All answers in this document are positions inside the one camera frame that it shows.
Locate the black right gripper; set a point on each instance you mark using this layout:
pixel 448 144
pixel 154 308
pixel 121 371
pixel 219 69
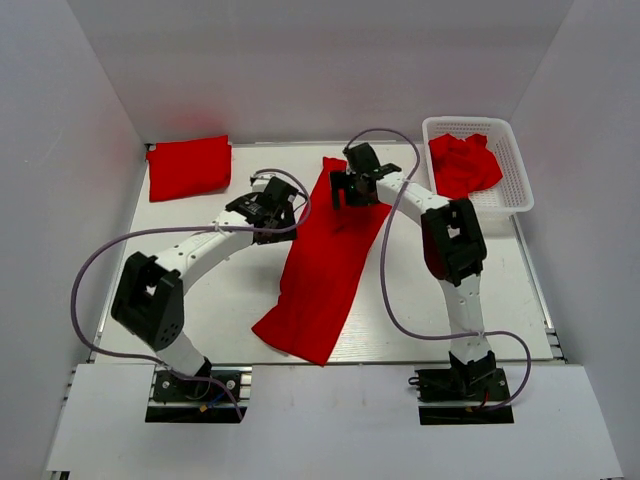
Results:
pixel 341 180

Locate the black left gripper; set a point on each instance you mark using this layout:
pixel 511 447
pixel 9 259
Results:
pixel 280 236

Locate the red t-shirt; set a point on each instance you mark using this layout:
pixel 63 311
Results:
pixel 321 274
pixel 184 169
pixel 463 166

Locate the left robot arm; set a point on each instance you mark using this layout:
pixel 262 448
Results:
pixel 149 299

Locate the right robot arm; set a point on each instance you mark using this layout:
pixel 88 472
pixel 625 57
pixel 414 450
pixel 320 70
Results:
pixel 454 248

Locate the crumpled red t-shirt in basket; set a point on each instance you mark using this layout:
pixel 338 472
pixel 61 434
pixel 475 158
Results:
pixel 463 166

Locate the white plastic basket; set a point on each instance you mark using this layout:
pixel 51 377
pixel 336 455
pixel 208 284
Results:
pixel 513 193

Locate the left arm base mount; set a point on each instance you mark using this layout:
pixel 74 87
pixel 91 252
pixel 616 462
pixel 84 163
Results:
pixel 175 401

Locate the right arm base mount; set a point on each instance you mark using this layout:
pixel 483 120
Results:
pixel 442 401

